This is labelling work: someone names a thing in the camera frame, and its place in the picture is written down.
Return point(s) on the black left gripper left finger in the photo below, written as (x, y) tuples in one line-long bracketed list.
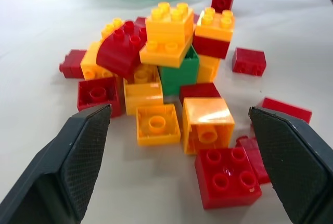
[(65, 172)]

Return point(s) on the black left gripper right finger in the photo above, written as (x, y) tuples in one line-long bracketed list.
[(294, 161)]

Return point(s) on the red curved building block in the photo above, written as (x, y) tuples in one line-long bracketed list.
[(117, 49)]

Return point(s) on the green plastic building brick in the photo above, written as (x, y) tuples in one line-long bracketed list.
[(179, 75)]

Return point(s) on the yellow flat building block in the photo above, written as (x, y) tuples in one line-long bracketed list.
[(164, 52)]

